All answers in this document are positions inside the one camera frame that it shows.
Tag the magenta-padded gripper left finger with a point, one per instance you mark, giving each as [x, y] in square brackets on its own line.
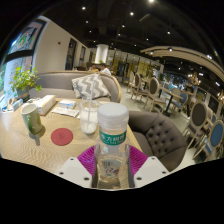
[76, 171]

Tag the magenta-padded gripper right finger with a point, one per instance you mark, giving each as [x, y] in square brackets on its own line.
[148, 170]

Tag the clear water bottle white cap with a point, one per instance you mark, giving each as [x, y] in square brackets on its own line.
[112, 130]

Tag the grey tufted armchair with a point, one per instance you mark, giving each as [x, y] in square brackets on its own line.
[160, 136]

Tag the flat round red coaster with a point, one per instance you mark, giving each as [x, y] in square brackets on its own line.
[62, 136]

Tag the white printed paper sheet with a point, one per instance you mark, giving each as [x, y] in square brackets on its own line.
[65, 112]

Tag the small blue white card box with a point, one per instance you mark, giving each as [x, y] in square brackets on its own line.
[67, 104]

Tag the group of wooden dining chairs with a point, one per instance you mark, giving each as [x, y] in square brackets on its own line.
[196, 115]

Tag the thick white menu book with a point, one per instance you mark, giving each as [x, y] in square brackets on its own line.
[46, 103]

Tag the grey white chevron pillow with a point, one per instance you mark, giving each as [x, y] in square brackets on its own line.
[90, 86]

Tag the light blue tissue box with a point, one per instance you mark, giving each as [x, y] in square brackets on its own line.
[16, 104]

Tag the green potted plant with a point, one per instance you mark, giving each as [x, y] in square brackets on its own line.
[24, 80]

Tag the person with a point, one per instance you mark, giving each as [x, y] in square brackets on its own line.
[105, 69]

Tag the white round column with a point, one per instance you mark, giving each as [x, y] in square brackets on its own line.
[101, 54]

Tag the dark-framed window with drawings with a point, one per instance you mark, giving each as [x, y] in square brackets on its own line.
[20, 43]

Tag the group of ceiling lights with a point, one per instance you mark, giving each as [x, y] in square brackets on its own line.
[150, 20]

